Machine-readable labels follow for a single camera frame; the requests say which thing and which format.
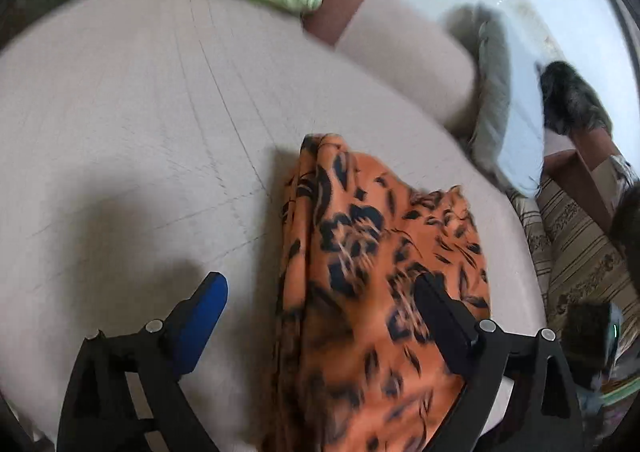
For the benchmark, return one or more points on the grey white pillow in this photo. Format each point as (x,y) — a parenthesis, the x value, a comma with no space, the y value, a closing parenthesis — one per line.
(520,131)

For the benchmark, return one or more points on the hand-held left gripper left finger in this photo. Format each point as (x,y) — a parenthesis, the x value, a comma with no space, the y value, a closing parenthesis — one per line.
(200,322)

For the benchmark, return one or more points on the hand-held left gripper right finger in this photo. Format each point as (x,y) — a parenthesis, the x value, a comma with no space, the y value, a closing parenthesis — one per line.
(442,327)

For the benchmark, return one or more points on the pink brown bolster cushion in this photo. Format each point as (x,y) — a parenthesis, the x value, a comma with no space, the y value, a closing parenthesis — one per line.
(400,41)

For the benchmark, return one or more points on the striped beige cushion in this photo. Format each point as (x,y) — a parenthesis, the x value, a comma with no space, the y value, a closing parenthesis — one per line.
(575,242)

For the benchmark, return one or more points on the orange black floral garment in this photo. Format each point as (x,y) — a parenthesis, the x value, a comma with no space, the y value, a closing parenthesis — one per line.
(350,257)

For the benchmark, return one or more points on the pink quilted sofa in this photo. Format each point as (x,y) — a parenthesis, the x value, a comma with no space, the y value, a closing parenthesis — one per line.
(125,131)

